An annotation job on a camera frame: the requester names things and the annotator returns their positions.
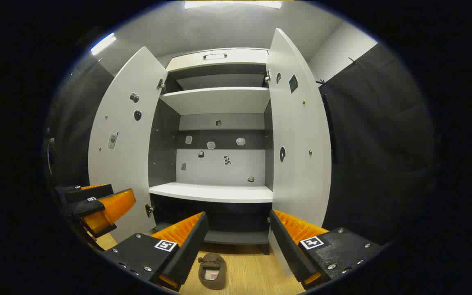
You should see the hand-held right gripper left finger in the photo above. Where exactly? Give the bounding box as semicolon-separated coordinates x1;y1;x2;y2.
102;211;209;292

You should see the white shoe cabinet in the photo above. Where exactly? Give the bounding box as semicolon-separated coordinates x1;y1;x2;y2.
88;28;332;277

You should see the brown suede shoe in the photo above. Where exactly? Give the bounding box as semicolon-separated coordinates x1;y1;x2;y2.
198;253;227;290

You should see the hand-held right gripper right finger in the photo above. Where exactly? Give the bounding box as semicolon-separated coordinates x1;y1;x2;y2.
269;209;385;290

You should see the white cabinet door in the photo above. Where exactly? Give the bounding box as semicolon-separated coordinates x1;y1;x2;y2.
88;46;168;243
267;28;332;277

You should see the black backdrop cloth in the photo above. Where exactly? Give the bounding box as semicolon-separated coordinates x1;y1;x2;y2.
317;43;439;246
47;55;114;193

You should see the ceiling light panel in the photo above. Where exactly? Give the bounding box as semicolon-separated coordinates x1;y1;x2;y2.
91;33;117;56
185;0;282;9

